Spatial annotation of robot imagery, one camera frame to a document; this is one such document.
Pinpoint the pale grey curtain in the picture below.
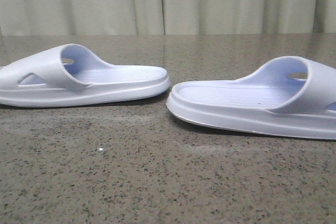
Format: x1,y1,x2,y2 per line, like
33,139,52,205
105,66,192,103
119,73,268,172
1,0,335,36

